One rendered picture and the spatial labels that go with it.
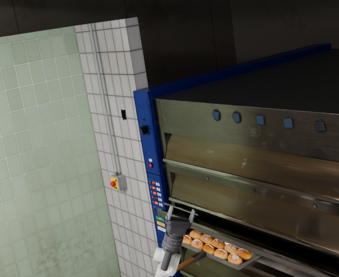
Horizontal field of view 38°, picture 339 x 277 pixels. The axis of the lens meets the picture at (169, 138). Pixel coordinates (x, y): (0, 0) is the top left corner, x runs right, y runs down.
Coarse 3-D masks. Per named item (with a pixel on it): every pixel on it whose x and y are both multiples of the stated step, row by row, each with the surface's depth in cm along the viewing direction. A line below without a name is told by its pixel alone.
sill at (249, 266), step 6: (186, 234) 328; (252, 264) 279; (258, 264) 278; (264, 264) 277; (252, 270) 278; (258, 270) 274; (264, 270) 271; (270, 270) 270; (276, 270) 270; (264, 276) 271; (270, 276) 268; (276, 276) 264; (282, 276) 263; (288, 276) 262; (294, 276) 261
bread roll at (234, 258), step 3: (231, 255) 282; (234, 255) 281; (237, 255) 281; (228, 258) 283; (231, 258) 281; (234, 258) 279; (237, 258) 279; (240, 258) 280; (228, 261) 283; (231, 261) 280; (234, 261) 279; (237, 261) 278; (240, 261) 279; (237, 264) 278
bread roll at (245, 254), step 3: (240, 249) 287; (243, 249) 286; (237, 252) 288; (240, 252) 285; (243, 252) 284; (246, 252) 284; (249, 252) 284; (240, 255) 285; (243, 255) 284; (246, 255) 283; (249, 255) 283; (243, 258) 284; (246, 258) 283; (249, 258) 283
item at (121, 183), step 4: (112, 176) 363; (116, 176) 361; (120, 176) 359; (124, 176) 361; (112, 180) 364; (120, 180) 359; (124, 180) 362; (116, 184) 361; (120, 184) 360; (124, 184) 362; (116, 188) 362; (120, 188) 360; (124, 188) 362
